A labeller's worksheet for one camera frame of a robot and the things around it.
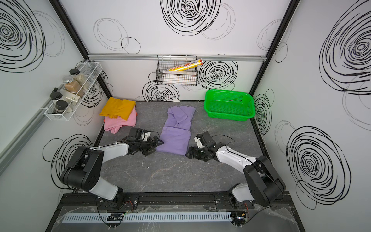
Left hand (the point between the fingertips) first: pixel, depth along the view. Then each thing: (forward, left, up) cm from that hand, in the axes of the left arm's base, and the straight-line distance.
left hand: (159, 146), depth 91 cm
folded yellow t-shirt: (+25, +33, +6) cm, 42 cm away
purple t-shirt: (+8, -10, 0) cm, 12 cm away
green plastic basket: (+41, -52, -3) cm, 66 cm away
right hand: (-7, -20, +1) cm, 21 cm away
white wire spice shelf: (+38, +47, +28) cm, 66 cm away
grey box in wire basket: (+30, -12, +31) cm, 44 cm away
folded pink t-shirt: (+15, +34, +1) cm, 37 cm away
